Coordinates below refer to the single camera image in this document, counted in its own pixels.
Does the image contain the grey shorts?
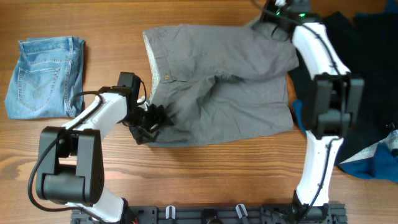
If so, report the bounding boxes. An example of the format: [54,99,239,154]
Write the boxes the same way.
[143,21,299,147]

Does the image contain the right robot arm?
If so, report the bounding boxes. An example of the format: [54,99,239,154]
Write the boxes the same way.
[260,1,364,223]

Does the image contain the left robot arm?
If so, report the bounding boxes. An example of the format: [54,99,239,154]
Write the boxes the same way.
[27,86,168,223]

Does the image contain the folded blue denim jeans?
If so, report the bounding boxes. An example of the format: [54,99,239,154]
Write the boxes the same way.
[5,36,85,119]

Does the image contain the black garment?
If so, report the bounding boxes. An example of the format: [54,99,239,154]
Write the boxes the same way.
[287,11,398,166]

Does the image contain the dark blue garment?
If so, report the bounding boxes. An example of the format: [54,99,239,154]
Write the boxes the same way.
[291,0,398,183]

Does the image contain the left black cable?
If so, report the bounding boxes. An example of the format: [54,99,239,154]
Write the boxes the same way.
[27,80,149,224]

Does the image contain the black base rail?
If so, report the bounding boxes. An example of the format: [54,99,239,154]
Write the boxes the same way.
[70,203,348,224]

